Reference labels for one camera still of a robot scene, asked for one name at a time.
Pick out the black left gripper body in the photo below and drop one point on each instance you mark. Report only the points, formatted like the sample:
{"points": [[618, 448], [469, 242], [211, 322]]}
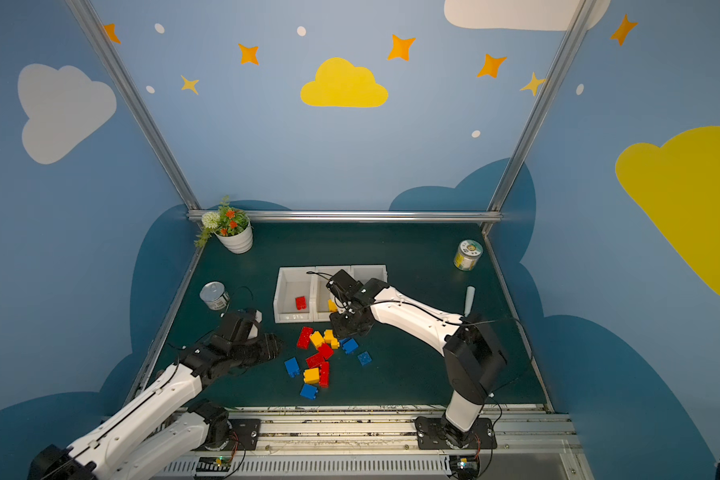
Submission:
{"points": [[261, 347]]}

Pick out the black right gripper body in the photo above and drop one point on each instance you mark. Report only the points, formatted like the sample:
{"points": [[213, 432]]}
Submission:
{"points": [[348, 318]]}

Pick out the red long brick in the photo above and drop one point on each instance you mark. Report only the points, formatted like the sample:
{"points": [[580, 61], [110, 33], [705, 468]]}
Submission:
{"points": [[304, 341], [324, 374]]}

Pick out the yellow brick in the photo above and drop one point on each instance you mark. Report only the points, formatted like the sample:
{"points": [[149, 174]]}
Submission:
{"points": [[330, 340], [312, 376], [317, 339]]}

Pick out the red small brick binned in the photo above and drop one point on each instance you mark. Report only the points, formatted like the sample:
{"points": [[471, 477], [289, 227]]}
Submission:
{"points": [[301, 303]]}

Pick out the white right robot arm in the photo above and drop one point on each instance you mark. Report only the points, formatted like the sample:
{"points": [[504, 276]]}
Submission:
{"points": [[473, 354]]}

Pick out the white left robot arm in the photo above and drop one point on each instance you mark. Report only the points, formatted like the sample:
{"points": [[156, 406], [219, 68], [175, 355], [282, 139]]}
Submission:
{"points": [[167, 419]]}

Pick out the blue brick centre right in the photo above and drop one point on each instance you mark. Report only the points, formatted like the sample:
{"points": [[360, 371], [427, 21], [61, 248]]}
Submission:
{"points": [[349, 345]]}

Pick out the blue brick left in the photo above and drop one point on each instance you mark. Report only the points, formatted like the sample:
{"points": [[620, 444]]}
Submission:
{"points": [[292, 367]]}

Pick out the red brick centre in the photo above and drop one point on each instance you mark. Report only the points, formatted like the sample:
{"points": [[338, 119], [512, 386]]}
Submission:
{"points": [[323, 354]]}

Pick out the white left bin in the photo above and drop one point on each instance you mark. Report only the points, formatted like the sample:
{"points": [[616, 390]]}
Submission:
{"points": [[293, 282]]}

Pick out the blue brick bottom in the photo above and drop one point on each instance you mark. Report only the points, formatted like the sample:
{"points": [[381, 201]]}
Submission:
{"points": [[309, 391]]}

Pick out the silver tin can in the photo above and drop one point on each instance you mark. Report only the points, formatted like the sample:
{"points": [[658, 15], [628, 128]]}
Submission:
{"points": [[215, 296]]}

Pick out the potted flower plant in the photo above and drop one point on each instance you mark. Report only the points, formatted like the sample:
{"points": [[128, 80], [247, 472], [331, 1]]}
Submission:
{"points": [[230, 225]]}

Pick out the clear labelled plastic jar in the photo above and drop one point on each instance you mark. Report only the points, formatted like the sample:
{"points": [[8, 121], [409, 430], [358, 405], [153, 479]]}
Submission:
{"points": [[468, 254]]}

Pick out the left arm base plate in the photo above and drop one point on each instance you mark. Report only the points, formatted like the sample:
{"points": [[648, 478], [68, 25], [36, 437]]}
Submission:
{"points": [[233, 433]]}

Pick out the aluminium frame rail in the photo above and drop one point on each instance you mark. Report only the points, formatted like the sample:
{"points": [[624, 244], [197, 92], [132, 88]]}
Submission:
{"points": [[274, 216]]}

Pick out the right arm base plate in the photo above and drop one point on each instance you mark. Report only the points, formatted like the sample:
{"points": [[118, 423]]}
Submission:
{"points": [[438, 434]]}

